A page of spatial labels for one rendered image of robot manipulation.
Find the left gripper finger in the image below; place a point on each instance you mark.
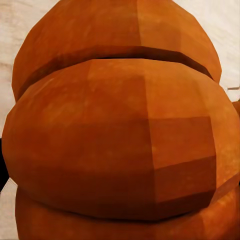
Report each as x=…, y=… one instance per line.
x=4, y=175

